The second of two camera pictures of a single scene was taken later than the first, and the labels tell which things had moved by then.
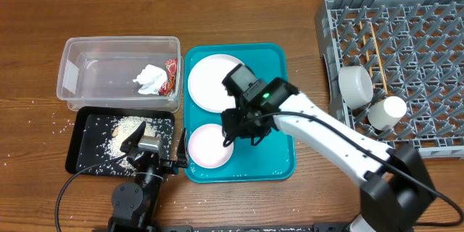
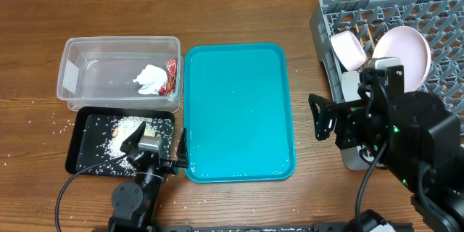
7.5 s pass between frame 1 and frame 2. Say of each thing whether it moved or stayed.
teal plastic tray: stayed
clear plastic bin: stayed
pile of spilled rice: stayed
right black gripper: moved
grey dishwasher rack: stayed
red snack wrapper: stayed
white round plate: moved
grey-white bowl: stayed
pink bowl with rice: moved
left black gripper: stayed
